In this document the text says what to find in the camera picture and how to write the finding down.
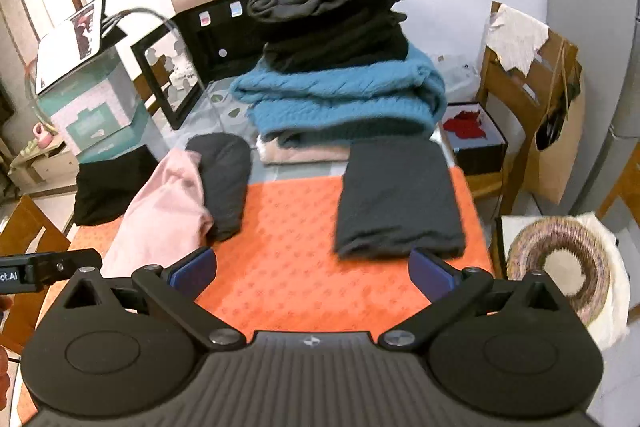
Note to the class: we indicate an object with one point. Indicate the brown paper bag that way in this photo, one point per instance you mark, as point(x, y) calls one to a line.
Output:
point(535, 73)

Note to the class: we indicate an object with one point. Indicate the blue knitted sweater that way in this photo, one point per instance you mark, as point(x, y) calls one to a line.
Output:
point(344, 105)

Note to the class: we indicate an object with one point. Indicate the pink garment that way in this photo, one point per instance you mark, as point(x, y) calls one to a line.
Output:
point(165, 221)

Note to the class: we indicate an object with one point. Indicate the teal cardboard box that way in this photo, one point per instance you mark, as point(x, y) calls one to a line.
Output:
point(99, 112)

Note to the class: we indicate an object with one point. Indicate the person's left hand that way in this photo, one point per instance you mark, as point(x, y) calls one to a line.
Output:
point(5, 304)

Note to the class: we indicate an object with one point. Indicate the beige folded garment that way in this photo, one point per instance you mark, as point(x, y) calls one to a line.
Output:
point(272, 153)

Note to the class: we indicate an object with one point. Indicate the round woven cushion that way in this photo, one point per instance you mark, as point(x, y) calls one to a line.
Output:
point(581, 256)

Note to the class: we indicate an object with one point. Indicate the dark grey hood garment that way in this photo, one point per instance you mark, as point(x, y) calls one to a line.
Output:
point(224, 169)

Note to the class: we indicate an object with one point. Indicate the black box red item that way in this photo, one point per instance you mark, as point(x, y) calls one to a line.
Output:
point(478, 145)

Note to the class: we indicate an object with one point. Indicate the orange patterned table mat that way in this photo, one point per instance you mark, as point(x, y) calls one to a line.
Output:
point(311, 322)

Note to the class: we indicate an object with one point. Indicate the wooden chair left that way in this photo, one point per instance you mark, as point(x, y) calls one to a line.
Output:
point(27, 235)

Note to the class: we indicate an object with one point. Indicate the black folded garment left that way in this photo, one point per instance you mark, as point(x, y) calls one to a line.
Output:
point(106, 188)

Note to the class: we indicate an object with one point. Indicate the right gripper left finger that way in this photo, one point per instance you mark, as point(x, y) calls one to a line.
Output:
point(154, 308)

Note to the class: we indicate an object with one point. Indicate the tablet with cables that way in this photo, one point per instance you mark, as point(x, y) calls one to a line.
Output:
point(74, 43)

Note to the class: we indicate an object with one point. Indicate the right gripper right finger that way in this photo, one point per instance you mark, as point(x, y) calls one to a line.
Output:
point(470, 310)

